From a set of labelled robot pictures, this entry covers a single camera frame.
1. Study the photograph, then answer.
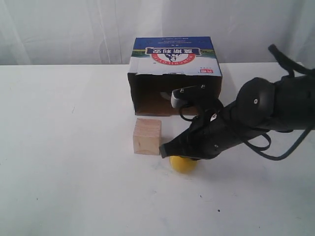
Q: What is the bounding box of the white backdrop curtain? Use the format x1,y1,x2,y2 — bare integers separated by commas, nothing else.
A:
0,0,315,67

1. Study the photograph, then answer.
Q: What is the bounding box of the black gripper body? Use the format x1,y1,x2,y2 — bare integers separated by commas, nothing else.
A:
189,102,265,159

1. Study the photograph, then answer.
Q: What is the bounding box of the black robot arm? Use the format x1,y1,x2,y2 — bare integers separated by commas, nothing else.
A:
159,75,315,161

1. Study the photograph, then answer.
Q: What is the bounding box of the blue white cardboard box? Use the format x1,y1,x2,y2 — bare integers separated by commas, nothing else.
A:
127,36,222,116

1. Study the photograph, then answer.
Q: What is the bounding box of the light wooden cube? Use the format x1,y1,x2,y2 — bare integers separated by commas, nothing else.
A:
133,118,161,155

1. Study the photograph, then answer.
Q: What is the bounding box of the yellow tennis ball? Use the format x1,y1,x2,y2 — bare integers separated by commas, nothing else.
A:
169,156,198,174

